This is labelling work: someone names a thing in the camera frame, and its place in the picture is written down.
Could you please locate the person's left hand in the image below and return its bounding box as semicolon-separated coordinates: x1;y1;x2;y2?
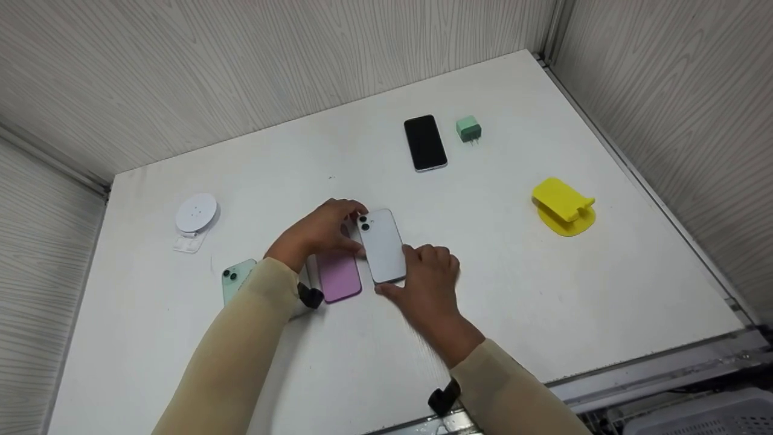
264;198;369;274

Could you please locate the person's right hand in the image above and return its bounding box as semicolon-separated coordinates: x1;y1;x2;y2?
374;244;485;369

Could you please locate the white smartphone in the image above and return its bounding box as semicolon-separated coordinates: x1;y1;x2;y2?
356;208;407;285

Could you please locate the person's left forearm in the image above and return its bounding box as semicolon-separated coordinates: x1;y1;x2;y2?
151;257;303;435

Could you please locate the person's right forearm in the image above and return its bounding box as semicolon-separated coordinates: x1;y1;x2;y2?
450;338;594;435

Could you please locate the pink smartphone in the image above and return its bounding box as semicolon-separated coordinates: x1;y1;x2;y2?
316;225;364;304

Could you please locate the green smartphone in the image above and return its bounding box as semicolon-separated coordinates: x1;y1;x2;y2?
221;259;258;307

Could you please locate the white round phone stand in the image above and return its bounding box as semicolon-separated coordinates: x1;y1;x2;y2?
172;193;219;254

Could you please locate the black screen smartphone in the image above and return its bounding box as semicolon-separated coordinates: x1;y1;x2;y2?
403;114;449;173

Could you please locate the yellow phone stand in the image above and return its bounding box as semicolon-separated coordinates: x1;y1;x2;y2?
531;176;597;237

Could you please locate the green charger plug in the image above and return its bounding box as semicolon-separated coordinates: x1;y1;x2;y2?
455;115;483;146

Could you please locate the white plastic basket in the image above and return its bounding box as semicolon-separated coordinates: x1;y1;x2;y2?
622;387;773;435

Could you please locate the metal table frame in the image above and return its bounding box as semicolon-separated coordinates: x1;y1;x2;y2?
362;324;773;435

